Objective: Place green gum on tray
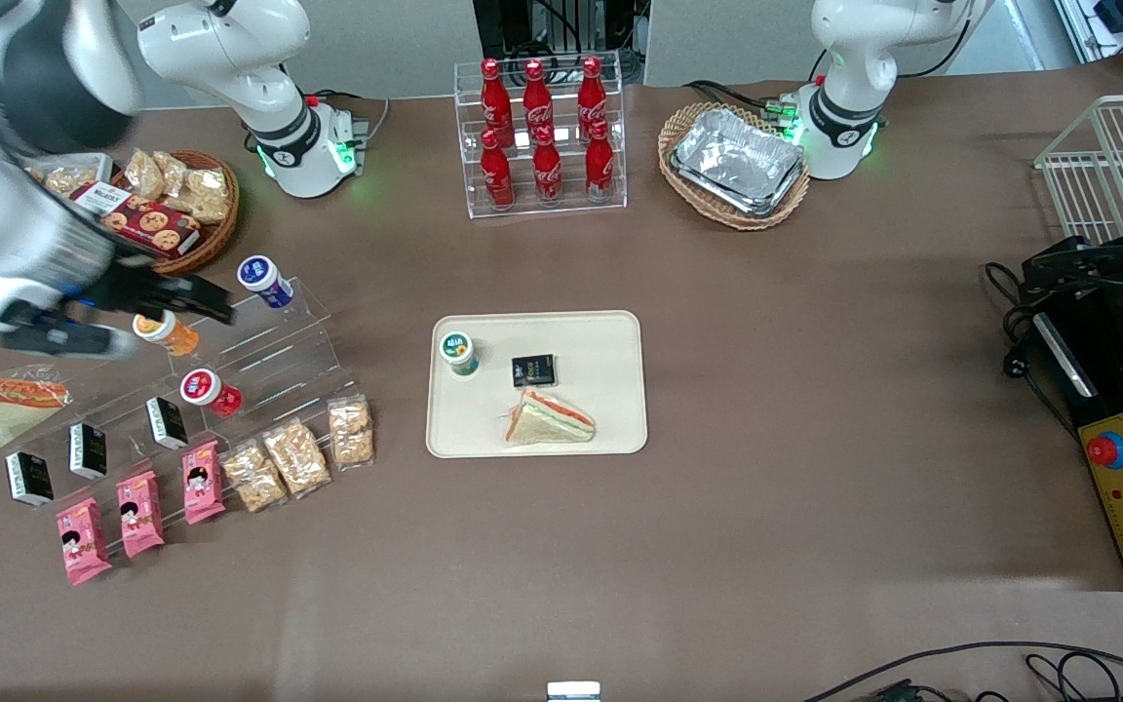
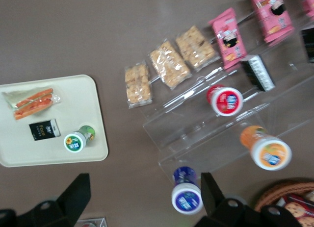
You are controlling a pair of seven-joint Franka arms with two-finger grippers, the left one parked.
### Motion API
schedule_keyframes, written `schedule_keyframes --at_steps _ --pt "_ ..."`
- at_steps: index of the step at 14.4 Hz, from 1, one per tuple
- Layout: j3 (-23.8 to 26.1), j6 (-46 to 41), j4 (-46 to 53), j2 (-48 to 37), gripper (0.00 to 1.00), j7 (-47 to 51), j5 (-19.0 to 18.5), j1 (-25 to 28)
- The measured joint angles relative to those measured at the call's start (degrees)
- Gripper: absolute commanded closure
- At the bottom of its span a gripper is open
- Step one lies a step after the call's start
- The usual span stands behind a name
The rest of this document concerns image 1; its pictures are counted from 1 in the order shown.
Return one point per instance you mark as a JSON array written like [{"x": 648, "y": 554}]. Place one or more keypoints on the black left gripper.
[{"x": 1119, "y": 264}]

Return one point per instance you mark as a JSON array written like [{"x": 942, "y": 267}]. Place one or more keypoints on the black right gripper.
[{"x": 135, "y": 284}]

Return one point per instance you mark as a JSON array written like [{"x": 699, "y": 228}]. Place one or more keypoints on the green gum bottle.
[{"x": 459, "y": 353}]

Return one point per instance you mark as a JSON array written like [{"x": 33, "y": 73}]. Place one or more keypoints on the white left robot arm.
[{"x": 854, "y": 58}]

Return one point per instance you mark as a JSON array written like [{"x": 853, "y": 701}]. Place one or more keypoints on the orange gum bottle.
[{"x": 167, "y": 333}]

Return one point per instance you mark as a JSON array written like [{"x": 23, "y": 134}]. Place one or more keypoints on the blue gum bottle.
[{"x": 259, "y": 275}]

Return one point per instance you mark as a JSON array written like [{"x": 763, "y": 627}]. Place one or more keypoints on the red gum bottle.
[{"x": 203, "y": 388}]

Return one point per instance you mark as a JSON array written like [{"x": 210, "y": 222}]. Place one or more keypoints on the white rectangular tray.
[{"x": 105, "y": 171}]

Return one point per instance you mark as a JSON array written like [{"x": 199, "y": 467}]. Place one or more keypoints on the aluminium foil tray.
[{"x": 737, "y": 156}]

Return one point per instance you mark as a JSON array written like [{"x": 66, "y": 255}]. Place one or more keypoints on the beige serving tray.
[{"x": 600, "y": 390}]

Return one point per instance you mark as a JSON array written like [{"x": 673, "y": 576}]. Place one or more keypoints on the brown wicker basket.
[{"x": 215, "y": 244}]

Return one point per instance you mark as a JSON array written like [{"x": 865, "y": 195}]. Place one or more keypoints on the red cookie box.
[{"x": 147, "y": 224}]

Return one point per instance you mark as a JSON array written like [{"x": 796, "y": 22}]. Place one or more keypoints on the clear bag of crackers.
[
  {"x": 206, "y": 193},
  {"x": 172, "y": 168},
  {"x": 69, "y": 180},
  {"x": 351, "y": 432},
  {"x": 253, "y": 478},
  {"x": 144, "y": 174},
  {"x": 296, "y": 458}
]

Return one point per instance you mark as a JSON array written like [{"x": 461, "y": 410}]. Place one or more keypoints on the black yellow control box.
[{"x": 1098, "y": 390}]

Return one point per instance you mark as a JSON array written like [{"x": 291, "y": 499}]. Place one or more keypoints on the small black snack box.
[
  {"x": 166, "y": 423},
  {"x": 88, "y": 450},
  {"x": 29, "y": 479},
  {"x": 533, "y": 370}
]

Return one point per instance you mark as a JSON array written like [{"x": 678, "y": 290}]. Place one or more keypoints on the clear acrylic stepped stand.
[{"x": 323, "y": 351}]

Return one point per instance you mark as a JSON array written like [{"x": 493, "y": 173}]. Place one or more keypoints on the pink snack pack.
[
  {"x": 139, "y": 514},
  {"x": 83, "y": 541},
  {"x": 202, "y": 483}
]

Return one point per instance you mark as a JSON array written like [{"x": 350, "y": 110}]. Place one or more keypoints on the red emergency stop button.
[{"x": 1106, "y": 449}]

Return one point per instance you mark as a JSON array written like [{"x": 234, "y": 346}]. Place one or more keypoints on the triangular wrapped sandwich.
[
  {"x": 547, "y": 421},
  {"x": 1, "y": 414}
]

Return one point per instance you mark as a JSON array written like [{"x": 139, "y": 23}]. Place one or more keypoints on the red cola bottle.
[
  {"x": 547, "y": 174},
  {"x": 591, "y": 93},
  {"x": 536, "y": 97},
  {"x": 496, "y": 175},
  {"x": 600, "y": 166},
  {"x": 495, "y": 97}
]

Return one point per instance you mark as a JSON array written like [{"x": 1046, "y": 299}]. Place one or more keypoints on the light wicker basket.
[{"x": 737, "y": 220}]

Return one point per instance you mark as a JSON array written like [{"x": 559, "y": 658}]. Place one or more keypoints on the clear acrylic bottle rack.
[{"x": 566, "y": 210}]

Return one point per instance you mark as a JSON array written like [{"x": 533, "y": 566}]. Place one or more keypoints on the black equipment rack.
[{"x": 561, "y": 19}]

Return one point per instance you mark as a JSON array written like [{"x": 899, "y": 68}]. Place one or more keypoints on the metal shelf frame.
[{"x": 1122, "y": 29}]

